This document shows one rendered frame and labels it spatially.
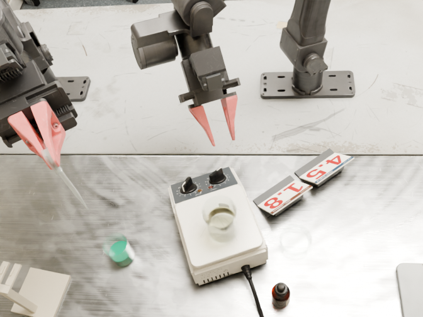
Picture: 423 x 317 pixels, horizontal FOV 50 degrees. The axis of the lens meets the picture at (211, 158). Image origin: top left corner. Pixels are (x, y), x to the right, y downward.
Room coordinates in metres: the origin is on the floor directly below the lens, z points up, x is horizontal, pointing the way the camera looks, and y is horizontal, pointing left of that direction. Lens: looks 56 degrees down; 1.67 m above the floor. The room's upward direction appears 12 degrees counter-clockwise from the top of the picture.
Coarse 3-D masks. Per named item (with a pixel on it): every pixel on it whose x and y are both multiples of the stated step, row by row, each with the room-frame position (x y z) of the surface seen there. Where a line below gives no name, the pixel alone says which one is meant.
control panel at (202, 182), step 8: (224, 168) 0.47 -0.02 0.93; (200, 176) 0.46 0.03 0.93; (208, 176) 0.45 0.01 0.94; (232, 176) 0.43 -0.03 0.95; (176, 184) 0.45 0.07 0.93; (200, 184) 0.43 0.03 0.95; (208, 184) 0.42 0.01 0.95; (216, 184) 0.42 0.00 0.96; (224, 184) 0.41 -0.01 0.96; (232, 184) 0.41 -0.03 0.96; (176, 192) 0.42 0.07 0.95; (192, 192) 0.41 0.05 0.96; (200, 192) 0.41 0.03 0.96; (208, 192) 0.40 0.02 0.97; (176, 200) 0.40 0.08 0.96; (184, 200) 0.39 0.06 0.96
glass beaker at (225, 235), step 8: (208, 200) 0.34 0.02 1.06; (216, 200) 0.34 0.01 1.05; (224, 200) 0.33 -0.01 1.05; (232, 200) 0.32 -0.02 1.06; (208, 208) 0.33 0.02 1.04; (232, 208) 0.32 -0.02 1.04; (208, 224) 0.30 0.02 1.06; (232, 224) 0.29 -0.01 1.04; (208, 232) 0.30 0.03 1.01; (216, 232) 0.29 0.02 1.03; (224, 232) 0.29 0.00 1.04; (232, 232) 0.29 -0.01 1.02; (216, 240) 0.29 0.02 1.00; (224, 240) 0.29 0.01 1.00; (232, 240) 0.29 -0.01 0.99
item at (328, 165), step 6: (336, 156) 0.45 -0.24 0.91; (342, 156) 0.44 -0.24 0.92; (324, 162) 0.45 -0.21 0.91; (330, 162) 0.44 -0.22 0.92; (336, 162) 0.43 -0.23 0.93; (318, 168) 0.43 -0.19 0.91; (324, 168) 0.43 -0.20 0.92; (330, 168) 0.42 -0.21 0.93; (306, 174) 0.43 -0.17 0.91; (312, 174) 0.42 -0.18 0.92; (318, 174) 0.41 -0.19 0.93; (324, 174) 0.41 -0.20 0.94; (312, 180) 0.40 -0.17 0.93
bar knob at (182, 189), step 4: (188, 180) 0.44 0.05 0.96; (184, 184) 0.42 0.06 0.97; (188, 184) 0.43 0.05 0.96; (192, 184) 0.43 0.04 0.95; (180, 188) 0.43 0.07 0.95; (184, 188) 0.42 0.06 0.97; (188, 188) 0.42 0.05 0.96; (192, 188) 0.42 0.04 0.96; (196, 188) 0.42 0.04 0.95; (184, 192) 0.41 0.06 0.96; (188, 192) 0.41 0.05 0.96
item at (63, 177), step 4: (60, 168) 0.35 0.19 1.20; (60, 172) 0.34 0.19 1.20; (60, 176) 0.34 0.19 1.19; (64, 176) 0.34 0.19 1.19; (64, 180) 0.34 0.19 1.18; (68, 180) 0.34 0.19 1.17; (68, 184) 0.34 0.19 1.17; (72, 184) 0.34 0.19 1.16; (72, 188) 0.34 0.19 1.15; (72, 192) 0.34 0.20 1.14; (76, 192) 0.34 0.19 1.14; (76, 196) 0.34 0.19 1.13; (80, 196) 0.34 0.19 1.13; (80, 200) 0.34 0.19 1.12; (84, 204) 0.34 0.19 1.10; (88, 208) 0.34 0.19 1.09
